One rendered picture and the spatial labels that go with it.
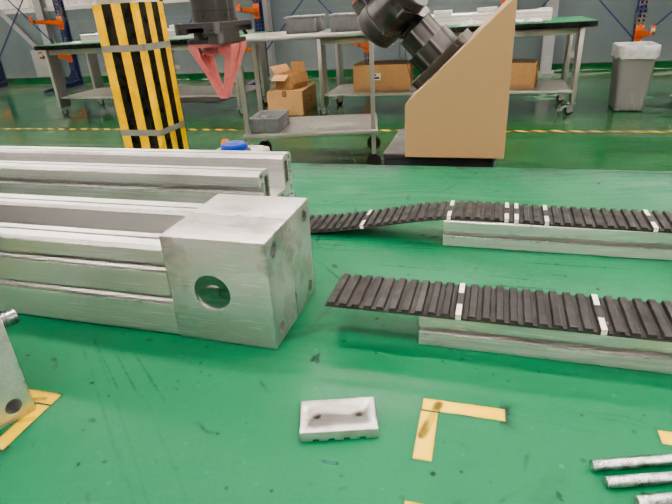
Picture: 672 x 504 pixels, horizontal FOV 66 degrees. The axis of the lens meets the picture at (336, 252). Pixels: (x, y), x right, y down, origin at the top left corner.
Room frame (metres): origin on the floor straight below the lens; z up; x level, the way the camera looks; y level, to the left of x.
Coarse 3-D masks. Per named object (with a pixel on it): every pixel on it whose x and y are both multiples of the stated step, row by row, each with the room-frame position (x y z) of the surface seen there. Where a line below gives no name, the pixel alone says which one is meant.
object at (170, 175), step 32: (0, 160) 0.70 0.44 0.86; (32, 160) 0.74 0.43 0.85; (64, 160) 0.73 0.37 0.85; (96, 160) 0.71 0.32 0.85; (128, 160) 0.69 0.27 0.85; (160, 160) 0.68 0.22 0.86; (192, 160) 0.67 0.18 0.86; (224, 160) 0.65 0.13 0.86; (256, 160) 0.64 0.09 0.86; (288, 160) 0.65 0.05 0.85; (0, 192) 0.67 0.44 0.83; (32, 192) 0.66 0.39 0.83; (64, 192) 0.64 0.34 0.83; (96, 192) 0.63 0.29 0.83; (128, 192) 0.61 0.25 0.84; (160, 192) 0.60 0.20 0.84; (192, 192) 0.58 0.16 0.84; (224, 192) 0.57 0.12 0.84; (256, 192) 0.57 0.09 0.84; (288, 192) 0.64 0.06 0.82
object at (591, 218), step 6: (582, 210) 0.52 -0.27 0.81; (588, 210) 0.52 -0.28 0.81; (594, 210) 0.52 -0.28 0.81; (582, 216) 0.51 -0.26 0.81; (588, 216) 0.50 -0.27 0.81; (594, 216) 0.50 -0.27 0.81; (600, 216) 0.51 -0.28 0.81; (588, 222) 0.49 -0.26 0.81; (594, 222) 0.49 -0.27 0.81; (600, 222) 0.49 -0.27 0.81; (594, 228) 0.48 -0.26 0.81; (600, 228) 0.48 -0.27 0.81; (606, 228) 0.48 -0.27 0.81
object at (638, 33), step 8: (504, 0) 7.27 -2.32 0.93; (600, 0) 7.01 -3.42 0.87; (640, 0) 6.82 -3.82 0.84; (648, 0) 6.80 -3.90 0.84; (640, 8) 6.82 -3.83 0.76; (640, 16) 6.81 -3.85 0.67; (640, 24) 6.81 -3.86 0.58; (656, 24) 6.80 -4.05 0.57; (632, 32) 6.93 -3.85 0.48; (640, 32) 6.64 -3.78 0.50; (648, 32) 6.29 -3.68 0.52; (632, 40) 6.92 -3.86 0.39; (640, 40) 6.79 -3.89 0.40
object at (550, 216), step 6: (540, 210) 0.53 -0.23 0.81; (546, 210) 0.53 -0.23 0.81; (552, 210) 0.53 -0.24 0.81; (558, 210) 0.53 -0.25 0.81; (546, 216) 0.51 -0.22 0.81; (552, 216) 0.51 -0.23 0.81; (558, 216) 0.51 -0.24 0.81; (546, 222) 0.49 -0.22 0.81; (552, 222) 0.50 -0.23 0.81; (558, 222) 0.49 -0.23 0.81
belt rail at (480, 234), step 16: (448, 224) 0.52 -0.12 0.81; (464, 224) 0.52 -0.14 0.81; (480, 224) 0.51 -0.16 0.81; (496, 224) 0.51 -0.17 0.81; (512, 224) 0.50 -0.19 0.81; (448, 240) 0.52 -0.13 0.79; (464, 240) 0.52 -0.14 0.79; (480, 240) 0.51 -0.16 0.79; (496, 240) 0.51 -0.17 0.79; (512, 240) 0.50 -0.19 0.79; (528, 240) 0.50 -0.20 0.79; (544, 240) 0.50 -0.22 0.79; (560, 240) 0.50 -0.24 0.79; (576, 240) 0.49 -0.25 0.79; (592, 240) 0.49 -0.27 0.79; (608, 240) 0.48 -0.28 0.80; (624, 240) 0.47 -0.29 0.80; (640, 240) 0.47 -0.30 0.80; (656, 240) 0.46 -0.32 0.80; (624, 256) 0.47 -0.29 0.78; (640, 256) 0.47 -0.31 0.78; (656, 256) 0.46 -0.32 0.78
